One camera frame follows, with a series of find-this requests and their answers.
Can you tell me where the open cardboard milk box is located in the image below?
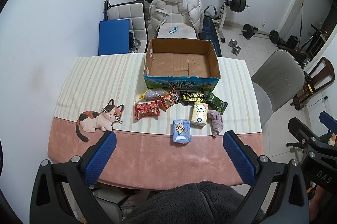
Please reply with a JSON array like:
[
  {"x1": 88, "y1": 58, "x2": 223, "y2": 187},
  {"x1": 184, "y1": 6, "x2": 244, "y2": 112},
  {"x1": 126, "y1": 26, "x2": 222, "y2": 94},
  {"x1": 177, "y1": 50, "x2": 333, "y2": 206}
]
[{"x1": 143, "y1": 38, "x2": 221, "y2": 91}]

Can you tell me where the small blue packet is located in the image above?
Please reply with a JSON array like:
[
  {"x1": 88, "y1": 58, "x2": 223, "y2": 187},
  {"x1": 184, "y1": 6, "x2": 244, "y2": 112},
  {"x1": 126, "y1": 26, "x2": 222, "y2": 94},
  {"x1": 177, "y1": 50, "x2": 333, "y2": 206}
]
[{"x1": 169, "y1": 26, "x2": 178, "y2": 34}]

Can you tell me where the grey sock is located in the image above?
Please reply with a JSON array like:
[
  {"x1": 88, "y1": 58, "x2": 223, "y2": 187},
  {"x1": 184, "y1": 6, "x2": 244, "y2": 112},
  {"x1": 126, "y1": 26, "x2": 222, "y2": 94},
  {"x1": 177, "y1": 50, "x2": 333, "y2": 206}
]
[{"x1": 207, "y1": 110, "x2": 223, "y2": 138}]

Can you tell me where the yellow cartoon tissue pack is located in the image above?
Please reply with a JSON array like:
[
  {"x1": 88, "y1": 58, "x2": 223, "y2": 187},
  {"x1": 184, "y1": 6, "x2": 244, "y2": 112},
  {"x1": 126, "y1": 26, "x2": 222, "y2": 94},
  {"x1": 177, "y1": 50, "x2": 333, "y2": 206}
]
[{"x1": 191, "y1": 101, "x2": 209, "y2": 127}]

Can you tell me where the blue folded mat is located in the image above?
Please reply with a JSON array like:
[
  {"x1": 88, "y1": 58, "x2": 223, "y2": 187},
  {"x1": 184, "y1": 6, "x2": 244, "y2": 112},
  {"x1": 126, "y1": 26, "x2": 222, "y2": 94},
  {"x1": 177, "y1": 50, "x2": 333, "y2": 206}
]
[{"x1": 98, "y1": 19, "x2": 130, "y2": 55}]

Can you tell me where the blue cartoon tissue pack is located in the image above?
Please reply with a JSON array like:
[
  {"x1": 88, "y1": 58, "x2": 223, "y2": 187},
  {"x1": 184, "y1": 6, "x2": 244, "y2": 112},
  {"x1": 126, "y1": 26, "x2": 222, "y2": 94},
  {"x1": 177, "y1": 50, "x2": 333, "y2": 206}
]
[{"x1": 173, "y1": 120, "x2": 191, "y2": 144}]

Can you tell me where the white weight rack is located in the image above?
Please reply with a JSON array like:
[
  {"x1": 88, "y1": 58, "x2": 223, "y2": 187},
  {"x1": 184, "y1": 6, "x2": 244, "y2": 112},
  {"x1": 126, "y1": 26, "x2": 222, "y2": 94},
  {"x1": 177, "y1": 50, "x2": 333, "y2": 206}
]
[{"x1": 213, "y1": 0, "x2": 231, "y2": 43}]

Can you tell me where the white puffer jacket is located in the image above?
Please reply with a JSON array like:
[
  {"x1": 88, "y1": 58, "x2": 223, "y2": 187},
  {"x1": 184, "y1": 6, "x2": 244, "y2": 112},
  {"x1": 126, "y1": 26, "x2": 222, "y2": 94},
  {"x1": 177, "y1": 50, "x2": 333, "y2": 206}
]
[{"x1": 149, "y1": 0, "x2": 204, "y2": 38}]

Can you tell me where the green wipes pack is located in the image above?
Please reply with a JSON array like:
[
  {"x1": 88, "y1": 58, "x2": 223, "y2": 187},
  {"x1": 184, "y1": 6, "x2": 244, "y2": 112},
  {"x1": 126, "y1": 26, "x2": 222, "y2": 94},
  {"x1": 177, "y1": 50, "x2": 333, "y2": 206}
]
[{"x1": 204, "y1": 91, "x2": 229, "y2": 114}]

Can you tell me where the black blue weight bench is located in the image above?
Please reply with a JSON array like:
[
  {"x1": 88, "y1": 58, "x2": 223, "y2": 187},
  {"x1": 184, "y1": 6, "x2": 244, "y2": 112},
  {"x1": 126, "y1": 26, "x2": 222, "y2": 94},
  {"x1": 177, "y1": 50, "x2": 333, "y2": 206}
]
[{"x1": 199, "y1": 5, "x2": 222, "y2": 57}]

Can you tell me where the dark fleece garment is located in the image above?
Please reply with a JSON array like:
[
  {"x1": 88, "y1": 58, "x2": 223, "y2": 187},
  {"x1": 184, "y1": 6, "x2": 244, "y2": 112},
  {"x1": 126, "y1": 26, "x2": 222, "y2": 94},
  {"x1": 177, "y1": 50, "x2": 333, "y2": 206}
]
[{"x1": 122, "y1": 181, "x2": 264, "y2": 224}]

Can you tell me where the brown wooden chair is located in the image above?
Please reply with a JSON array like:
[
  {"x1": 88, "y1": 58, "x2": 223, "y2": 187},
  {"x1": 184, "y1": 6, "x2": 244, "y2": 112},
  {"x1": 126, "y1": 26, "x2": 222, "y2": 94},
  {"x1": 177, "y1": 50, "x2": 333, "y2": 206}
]
[{"x1": 290, "y1": 57, "x2": 335, "y2": 111}]

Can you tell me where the black shoe shine wipes pack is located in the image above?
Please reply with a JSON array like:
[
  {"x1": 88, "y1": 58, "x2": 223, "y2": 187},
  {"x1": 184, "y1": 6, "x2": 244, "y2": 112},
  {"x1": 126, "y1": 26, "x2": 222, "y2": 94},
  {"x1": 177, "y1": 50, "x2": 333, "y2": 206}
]
[{"x1": 180, "y1": 91, "x2": 205, "y2": 106}]

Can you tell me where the white padded chair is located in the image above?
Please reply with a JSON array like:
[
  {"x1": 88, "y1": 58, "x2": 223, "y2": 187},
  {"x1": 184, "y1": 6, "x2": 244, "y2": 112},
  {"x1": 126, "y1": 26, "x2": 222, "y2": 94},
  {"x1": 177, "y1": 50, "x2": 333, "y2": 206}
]
[{"x1": 156, "y1": 13, "x2": 197, "y2": 39}]

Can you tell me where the chrome dumbbell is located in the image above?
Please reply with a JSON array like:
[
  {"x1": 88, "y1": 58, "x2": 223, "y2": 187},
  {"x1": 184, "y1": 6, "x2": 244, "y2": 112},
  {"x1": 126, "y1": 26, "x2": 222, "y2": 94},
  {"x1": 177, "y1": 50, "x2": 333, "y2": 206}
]
[
  {"x1": 229, "y1": 39, "x2": 238, "y2": 47},
  {"x1": 231, "y1": 45, "x2": 241, "y2": 56}
]

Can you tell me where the red snack bag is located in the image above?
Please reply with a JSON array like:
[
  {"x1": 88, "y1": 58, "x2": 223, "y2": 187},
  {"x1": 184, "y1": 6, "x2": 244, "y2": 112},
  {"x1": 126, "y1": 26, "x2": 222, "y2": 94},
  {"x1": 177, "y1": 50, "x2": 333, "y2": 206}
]
[{"x1": 134, "y1": 100, "x2": 160, "y2": 120}]

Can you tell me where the orange panda snack bag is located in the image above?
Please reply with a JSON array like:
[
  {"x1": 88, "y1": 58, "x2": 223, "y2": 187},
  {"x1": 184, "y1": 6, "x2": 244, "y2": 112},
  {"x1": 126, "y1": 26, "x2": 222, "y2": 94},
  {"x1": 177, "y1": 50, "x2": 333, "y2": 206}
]
[{"x1": 158, "y1": 88, "x2": 181, "y2": 111}]

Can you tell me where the white quilted chair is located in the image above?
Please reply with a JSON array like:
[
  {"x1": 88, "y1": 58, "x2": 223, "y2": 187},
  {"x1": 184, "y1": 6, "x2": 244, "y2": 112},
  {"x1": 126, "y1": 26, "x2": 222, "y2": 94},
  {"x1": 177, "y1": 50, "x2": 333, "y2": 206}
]
[{"x1": 103, "y1": 0, "x2": 148, "y2": 53}]

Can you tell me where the yellow silver scrub sponge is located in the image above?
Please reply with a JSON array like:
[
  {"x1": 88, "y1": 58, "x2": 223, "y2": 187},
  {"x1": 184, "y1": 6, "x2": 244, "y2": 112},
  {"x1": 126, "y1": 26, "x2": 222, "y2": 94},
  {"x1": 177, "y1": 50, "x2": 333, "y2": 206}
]
[{"x1": 139, "y1": 88, "x2": 168, "y2": 100}]

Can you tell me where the barbell on floor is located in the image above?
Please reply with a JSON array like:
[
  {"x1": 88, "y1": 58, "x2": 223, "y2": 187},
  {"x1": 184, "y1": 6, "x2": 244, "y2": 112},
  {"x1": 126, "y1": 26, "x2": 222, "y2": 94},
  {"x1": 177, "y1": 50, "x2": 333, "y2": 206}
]
[{"x1": 241, "y1": 24, "x2": 280, "y2": 44}]

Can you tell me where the grey shell chair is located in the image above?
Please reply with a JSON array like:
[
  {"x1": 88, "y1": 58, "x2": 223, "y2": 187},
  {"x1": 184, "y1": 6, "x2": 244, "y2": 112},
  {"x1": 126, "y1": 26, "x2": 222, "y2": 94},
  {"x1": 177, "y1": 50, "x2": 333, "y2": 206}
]
[{"x1": 251, "y1": 49, "x2": 304, "y2": 126}]

